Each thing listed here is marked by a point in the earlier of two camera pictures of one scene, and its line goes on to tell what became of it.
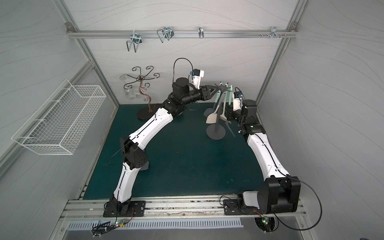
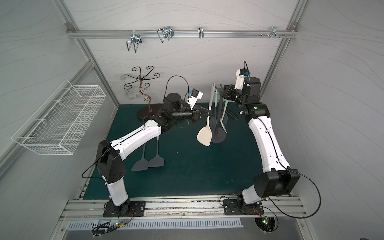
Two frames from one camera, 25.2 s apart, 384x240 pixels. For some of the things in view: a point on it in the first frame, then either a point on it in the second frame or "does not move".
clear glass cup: (130, 94) does not move
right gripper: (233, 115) to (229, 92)
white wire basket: (59, 126) does not move
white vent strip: (155, 224) does not move
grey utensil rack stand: (217, 131) does not move
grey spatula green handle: (209, 111) to (158, 161)
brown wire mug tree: (146, 112) does not move
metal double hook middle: (166, 32) does not move
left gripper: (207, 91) to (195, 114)
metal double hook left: (136, 39) does not move
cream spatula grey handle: (212, 119) to (205, 135)
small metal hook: (201, 32) does not move
